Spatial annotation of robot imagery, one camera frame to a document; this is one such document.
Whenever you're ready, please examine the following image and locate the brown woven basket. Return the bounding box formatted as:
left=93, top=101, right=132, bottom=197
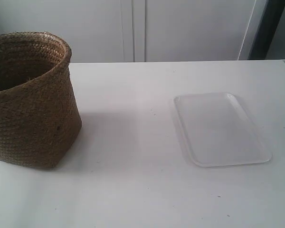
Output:
left=0, top=32, right=82, bottom=169

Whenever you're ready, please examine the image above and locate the white plastic tray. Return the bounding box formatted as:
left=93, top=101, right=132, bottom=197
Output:
left=173, top=92, right=272, bottom=167

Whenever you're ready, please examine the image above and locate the dark metal post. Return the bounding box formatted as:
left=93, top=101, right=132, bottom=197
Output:
left=248, top=0, right=285, bottom=60

